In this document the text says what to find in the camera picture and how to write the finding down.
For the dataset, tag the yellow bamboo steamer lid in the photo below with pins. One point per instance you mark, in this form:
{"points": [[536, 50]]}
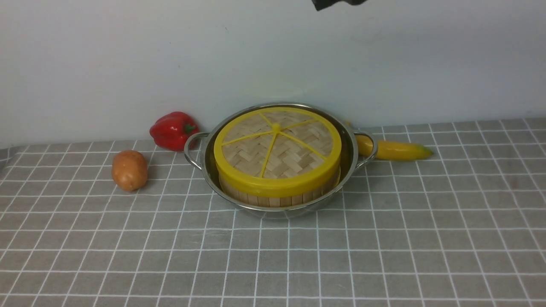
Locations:
{"points": [[278, 152]]}

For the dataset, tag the yellow bamboo steamer basket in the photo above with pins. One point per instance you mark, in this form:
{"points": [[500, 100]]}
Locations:
{"points": [[293, 199]]}

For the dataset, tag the stainless steel pot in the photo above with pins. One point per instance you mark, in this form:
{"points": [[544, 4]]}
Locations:
{"points": [[199, 152]]}

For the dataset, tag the yellow banana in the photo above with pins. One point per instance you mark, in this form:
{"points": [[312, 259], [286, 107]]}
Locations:
{"points": [[393, 151]]}

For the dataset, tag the red bell pepper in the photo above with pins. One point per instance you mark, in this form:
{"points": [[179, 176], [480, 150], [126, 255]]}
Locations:
{"points": [[173, 130]]}

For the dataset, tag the brown potato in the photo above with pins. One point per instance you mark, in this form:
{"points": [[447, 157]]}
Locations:
{"points": [[129, 170]]}

